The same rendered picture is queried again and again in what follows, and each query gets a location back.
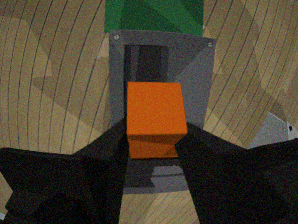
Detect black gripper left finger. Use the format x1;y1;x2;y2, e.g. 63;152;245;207
0;119;129;224

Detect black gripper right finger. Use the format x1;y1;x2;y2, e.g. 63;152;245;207
176;121;298;224

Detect orange block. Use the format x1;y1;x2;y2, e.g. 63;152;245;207
128;81;188;160

